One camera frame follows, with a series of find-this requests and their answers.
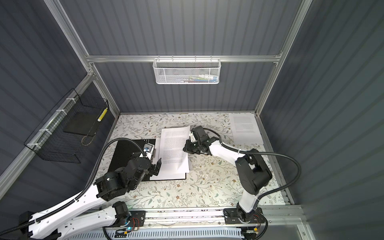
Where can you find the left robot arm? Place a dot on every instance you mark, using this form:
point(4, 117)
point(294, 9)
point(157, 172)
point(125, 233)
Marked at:
point(68, 218)

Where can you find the black wire basket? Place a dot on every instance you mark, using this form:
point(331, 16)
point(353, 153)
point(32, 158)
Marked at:
point(49, 141)

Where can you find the yellow marker pen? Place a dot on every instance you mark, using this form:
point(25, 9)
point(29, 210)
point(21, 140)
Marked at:
point(102, 115)

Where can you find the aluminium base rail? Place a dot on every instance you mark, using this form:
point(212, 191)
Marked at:
point(217, 217)

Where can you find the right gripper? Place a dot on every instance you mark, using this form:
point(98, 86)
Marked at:
point(187, 148)

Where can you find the printed paper sheet underneath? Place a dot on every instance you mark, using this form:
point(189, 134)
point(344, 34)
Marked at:
point(174, 159)

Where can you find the pens in white basket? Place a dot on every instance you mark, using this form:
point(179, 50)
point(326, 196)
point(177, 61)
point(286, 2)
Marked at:
point(200, 79)

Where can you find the printed paper sheet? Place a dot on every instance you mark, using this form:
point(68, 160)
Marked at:
point(168, 177)
point(245, 128)

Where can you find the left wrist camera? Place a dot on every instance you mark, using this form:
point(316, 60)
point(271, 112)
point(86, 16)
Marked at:
point(149, 150)

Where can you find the floral table mat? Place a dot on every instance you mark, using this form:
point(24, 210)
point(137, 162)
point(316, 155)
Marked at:
point(211, 181)

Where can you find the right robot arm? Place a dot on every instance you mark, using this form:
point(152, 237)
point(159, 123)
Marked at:
point(254, 174)

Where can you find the white wire mesh basket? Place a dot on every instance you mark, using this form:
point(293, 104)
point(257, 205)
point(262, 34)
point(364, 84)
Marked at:
point(167, 71)

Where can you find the black clip folder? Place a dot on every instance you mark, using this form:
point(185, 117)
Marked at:
point(126, 151)

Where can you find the black pad in basket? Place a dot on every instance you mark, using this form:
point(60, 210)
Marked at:
point(84, 124)

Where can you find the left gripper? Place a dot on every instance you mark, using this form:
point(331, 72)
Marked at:
point(152, 168)

